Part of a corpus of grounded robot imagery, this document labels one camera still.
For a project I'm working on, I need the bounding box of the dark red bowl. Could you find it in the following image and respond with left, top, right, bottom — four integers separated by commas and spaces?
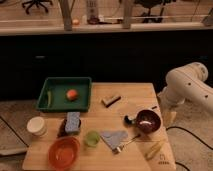
136, 110, 161, 134

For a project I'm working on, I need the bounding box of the black round knob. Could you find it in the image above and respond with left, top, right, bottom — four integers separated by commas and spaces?
124, 115, 135, 125

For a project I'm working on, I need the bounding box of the green plastic cup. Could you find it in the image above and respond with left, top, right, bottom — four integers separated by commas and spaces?
84, 131, 100, 147

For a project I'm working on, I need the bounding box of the orange ball on shelf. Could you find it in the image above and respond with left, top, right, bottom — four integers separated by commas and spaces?
72, 19, 80, 26

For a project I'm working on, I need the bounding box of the black cable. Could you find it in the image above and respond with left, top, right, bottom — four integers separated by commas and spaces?
165, 125, 213, 171

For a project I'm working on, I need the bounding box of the yellow corn cob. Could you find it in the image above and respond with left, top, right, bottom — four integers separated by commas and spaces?
145, 141, 164, 160

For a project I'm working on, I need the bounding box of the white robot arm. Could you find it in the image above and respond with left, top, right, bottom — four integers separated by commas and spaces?
158, 62, 213, 127

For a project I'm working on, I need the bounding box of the orange tomato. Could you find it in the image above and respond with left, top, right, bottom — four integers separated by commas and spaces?
66, 89, 78, 101

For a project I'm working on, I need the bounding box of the orange plastic bowl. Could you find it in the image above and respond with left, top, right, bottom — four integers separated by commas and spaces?
48, 137, 80, 171

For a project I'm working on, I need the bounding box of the blue sponge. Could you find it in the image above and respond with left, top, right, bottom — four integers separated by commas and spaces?
65, 112, 80, 133

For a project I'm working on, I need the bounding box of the blue grey cloth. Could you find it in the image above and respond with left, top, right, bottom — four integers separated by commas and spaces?
100, 130, 128, 149

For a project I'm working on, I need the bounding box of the black office chair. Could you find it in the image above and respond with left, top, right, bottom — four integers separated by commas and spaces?
134, 0, 176, 23
22, 0, 53, 15

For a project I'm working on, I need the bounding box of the green pepper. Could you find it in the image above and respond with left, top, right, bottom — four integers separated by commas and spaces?
47, 91, 52, 107

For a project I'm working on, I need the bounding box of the white cup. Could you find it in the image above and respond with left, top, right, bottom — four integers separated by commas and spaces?
27, 116, 47, 136

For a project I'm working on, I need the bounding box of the black office chair right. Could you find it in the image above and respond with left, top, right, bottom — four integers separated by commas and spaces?
134, 0, 176, 23

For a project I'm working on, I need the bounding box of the green plastic tray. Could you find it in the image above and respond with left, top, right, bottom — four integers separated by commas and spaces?
36, 77, 92, 112

